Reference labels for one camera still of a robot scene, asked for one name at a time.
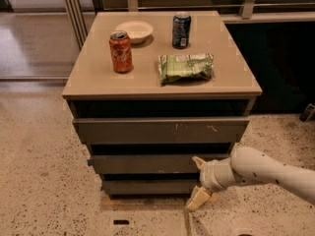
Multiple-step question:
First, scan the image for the grey drawer cabinet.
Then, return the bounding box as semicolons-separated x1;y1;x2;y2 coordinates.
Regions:
62;11;263;200

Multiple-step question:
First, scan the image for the grey drawer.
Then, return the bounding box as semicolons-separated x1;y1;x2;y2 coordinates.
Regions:
73;117;249;145
90;153;232;175
102;179;199;196

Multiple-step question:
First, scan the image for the orange soda can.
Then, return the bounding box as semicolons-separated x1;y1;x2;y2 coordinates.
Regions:
109;30;133;73

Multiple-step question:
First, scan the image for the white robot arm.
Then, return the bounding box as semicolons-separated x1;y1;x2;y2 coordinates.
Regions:
186;147;315;211

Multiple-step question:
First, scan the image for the metal railing frame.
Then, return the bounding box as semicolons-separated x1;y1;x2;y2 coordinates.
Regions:
58;0;315;49

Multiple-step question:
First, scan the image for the grey bottom drawer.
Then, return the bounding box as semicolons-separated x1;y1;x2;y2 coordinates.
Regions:
102;179;199;196

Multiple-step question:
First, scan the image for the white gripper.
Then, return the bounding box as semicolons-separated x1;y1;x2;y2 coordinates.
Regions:
185;156;230;212

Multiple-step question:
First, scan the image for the blue soda can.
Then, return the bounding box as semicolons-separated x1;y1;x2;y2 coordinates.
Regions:
172;12;191;49

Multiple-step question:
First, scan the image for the grey top drawer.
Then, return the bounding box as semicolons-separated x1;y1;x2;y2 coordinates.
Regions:
73;117;249;145

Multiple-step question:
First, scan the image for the white bowl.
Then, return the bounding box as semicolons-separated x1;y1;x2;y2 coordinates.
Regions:
116;21;153;44

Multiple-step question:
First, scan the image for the green chip bag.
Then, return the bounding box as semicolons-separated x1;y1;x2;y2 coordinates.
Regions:
158;53;214;85

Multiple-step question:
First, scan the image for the dark robot base part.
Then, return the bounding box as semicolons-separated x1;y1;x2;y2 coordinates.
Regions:
299;103;315;122

